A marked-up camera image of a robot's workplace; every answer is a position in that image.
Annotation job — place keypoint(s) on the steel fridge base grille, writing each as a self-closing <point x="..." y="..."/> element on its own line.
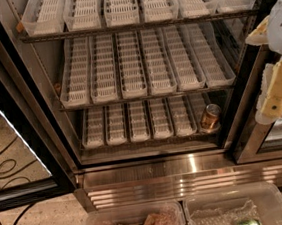
<point x="169" y="179"/>

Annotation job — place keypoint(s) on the left clear plastic bin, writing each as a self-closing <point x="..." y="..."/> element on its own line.
<point x="158" y="213"/>

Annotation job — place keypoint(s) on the metal shelf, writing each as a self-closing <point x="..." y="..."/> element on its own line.
<point x="149" y="143"/>
<point x="176" y="94"/>
<point x="134" y="27"/>

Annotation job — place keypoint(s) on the right clear plastic bin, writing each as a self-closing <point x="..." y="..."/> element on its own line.
<point x="228" y="205"/>

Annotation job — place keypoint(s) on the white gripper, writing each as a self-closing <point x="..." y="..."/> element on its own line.
<point x="281" y="30"/>

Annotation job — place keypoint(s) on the top metal shelf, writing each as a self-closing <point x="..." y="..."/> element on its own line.
<point x="134" y="27"/>

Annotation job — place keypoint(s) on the orange soda can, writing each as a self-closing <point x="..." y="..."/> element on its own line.
<point x="210" y="117"/>

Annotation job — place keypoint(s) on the bottom metal shelf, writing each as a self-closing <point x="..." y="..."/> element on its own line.
<point x="149" y="143"/>

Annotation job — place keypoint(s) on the middle metal shelf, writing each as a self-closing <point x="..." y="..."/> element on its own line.
<point x="176" y="94"/>

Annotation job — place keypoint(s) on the open glass fridge door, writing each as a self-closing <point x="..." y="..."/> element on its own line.
<point x="29" y="171"/>

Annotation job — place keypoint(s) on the clear plastic bin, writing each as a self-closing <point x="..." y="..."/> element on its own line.
<point x="158" y="213"/>
<point x="228" y="205"/>

